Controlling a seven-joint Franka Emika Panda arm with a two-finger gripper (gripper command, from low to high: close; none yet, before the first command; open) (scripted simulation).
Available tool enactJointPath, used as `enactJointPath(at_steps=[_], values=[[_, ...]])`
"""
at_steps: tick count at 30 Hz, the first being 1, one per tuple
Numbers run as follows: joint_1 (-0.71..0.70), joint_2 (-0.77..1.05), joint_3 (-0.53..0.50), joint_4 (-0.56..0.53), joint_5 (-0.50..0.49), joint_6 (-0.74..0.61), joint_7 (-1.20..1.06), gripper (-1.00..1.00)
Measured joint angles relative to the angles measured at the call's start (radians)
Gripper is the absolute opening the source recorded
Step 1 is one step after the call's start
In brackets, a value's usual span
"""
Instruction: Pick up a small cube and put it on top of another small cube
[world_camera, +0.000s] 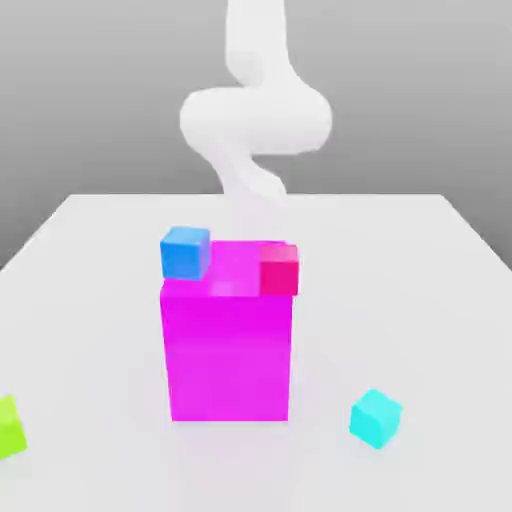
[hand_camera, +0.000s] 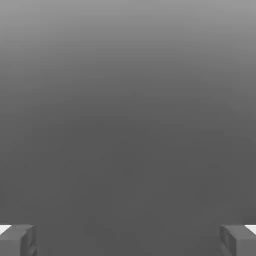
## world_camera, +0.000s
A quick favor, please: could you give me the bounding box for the small red cube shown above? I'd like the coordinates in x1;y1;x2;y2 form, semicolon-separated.
258;243;300;297

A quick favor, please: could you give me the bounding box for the small blue cube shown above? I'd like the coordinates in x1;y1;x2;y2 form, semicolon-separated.
159;226;212;282

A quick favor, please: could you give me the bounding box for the small cyan cube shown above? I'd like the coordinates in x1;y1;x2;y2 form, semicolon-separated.
348;388;404;451

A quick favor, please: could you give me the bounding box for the small green cube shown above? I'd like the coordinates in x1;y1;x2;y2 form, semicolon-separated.
0;394;28;461

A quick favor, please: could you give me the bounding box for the large magenta box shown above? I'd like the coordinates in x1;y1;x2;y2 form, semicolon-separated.
159;239;298;423

